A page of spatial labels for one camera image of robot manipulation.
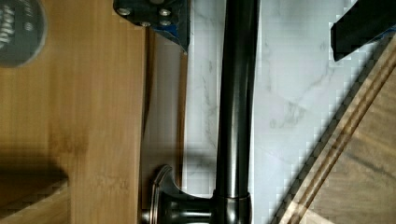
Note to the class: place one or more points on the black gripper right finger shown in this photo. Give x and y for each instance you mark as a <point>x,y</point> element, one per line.
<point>364,23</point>

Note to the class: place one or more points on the wooden base board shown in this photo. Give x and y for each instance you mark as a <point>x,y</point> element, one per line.
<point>349,177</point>

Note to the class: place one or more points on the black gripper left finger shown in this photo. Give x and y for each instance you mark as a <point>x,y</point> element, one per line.
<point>169,18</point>

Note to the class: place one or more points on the wooden drawer cabinet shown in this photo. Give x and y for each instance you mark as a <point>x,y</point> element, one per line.
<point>73,119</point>

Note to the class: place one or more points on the black drawer handle bar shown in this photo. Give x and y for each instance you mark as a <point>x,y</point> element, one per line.
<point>231,201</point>

